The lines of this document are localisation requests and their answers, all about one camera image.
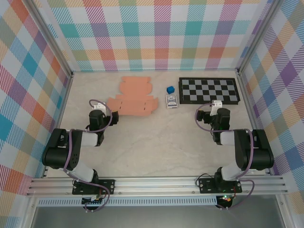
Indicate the salmon cardboard paper box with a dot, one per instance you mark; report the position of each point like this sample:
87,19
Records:
133,104

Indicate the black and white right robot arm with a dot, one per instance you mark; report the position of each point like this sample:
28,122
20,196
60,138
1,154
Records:
251,152

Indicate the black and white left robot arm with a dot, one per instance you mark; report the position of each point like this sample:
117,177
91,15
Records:
64,152

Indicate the black grey chessboard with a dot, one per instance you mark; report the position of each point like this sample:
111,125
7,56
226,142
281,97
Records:
209,91

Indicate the blue playing card deck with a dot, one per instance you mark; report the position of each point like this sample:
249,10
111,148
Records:
171,101

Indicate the blue toy block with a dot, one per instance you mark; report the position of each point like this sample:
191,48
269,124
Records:
170,90

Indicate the black electronics board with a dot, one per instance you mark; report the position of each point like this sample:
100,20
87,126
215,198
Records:
93,202
225,199

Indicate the grey metal panel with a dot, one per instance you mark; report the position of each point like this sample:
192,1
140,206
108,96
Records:
154,217

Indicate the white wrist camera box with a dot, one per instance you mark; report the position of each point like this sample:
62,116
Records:
217,103
99,106

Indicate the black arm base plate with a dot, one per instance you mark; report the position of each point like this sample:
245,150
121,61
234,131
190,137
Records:
108,186
204,186

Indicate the aluminium mounting rail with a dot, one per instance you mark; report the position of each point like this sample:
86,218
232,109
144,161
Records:
154,185

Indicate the aluminium frame post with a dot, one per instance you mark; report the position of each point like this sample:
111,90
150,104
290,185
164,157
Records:
258,35
51,35

